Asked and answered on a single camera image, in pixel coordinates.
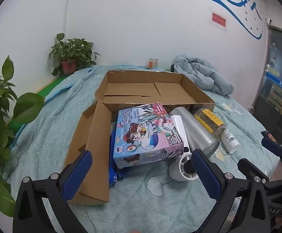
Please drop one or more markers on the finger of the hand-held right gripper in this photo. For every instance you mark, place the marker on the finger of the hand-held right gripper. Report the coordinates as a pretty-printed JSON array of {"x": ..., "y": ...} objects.
[
  {"x": 246, "y": 166},
  {"x": 271, "y": 146}
]

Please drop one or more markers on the green mat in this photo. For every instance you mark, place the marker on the green mat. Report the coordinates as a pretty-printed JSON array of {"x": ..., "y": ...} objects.
[{"x": 51, "y": 86}]

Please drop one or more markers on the potted green plant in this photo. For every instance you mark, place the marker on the potted green plant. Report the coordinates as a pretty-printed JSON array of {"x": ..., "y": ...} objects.
[{"x": 70, "y": 51}]

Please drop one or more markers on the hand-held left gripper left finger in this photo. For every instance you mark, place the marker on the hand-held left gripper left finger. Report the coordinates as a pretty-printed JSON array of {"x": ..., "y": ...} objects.
[{"x": 79, "y": 172}]

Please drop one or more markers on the light blue padded jacket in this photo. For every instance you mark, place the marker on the light blue padded jacket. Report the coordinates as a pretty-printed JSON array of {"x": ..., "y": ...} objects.
[{"x": 199, "y": 75}]

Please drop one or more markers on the white plastic bottle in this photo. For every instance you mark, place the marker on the white plastic bottle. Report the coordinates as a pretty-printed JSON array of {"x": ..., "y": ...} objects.
[{"x": 230, "y": 142}]

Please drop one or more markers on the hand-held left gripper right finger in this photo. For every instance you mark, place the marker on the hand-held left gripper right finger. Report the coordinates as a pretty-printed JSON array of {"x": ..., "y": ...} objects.
[{"x": 205, "y": 172}]

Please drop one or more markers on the brown cardboard box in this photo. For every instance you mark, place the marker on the brown cardboard box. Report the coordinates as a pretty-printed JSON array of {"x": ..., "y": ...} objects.
[{"x": 131, "y": 89}]

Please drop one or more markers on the white hair dryer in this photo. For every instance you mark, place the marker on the white hair dryer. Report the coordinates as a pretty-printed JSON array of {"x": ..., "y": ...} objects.
[{"x": 177, "y": 170}]

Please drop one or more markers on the glass jar with yellow label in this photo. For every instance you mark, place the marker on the glass jar with yellow label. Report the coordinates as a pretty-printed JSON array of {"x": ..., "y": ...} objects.
[{"x": 209, "y": 121}]

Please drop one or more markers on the silver metal cylinder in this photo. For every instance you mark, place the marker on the silver metal cylinder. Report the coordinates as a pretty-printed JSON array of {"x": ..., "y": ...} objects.
[{"x": 194, "y": 128}]

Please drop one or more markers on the red wall notice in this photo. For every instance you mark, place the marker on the red wall notice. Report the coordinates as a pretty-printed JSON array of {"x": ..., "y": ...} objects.
[{"x": 219, "y": 20}]

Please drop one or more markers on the small can with orange label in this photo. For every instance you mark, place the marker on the small can with orange label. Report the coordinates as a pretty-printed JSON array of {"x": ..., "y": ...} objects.
[{"x": 153, "y": 63}]

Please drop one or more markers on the white wall sensor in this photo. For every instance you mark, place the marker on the white wall sensor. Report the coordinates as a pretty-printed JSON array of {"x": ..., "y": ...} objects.
[{"x": 267, "y": 20}]

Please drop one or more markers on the glass door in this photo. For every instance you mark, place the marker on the glass door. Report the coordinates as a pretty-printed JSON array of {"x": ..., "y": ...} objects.
[{"x": 277, "y": 89}]

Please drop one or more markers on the blue plastic toy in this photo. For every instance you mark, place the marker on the blue plastic toy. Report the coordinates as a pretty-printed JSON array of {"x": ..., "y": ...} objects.
[{"x": 113, "y": 172}]

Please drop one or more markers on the light blue quilted blanket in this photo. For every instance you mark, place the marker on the light blue quilted blanket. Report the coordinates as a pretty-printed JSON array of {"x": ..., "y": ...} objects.
[{"x": 46, "y": 138}]

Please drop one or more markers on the colourful cartoon toy box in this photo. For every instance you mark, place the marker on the colourful cartoon toy box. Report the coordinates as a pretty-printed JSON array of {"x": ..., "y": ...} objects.
[{"x": 136, "y": 136}]

